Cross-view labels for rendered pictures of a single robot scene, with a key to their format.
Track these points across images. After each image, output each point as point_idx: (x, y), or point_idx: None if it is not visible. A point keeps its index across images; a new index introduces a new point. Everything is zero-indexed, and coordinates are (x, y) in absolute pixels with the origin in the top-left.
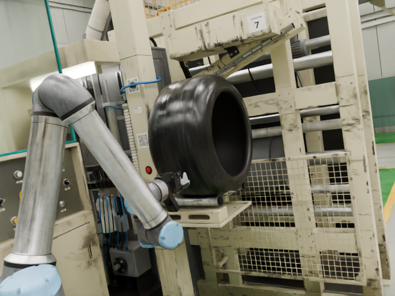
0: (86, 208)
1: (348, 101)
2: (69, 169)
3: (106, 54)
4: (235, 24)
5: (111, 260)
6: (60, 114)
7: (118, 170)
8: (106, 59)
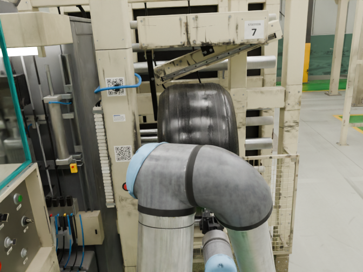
0: (46, 244)
1: (293, 107)
2: (25, 201)
3: (59, 33)
4: (229, 26)
5: None
6: (243, 224)
7: (270, 270)
8: (60, 41)
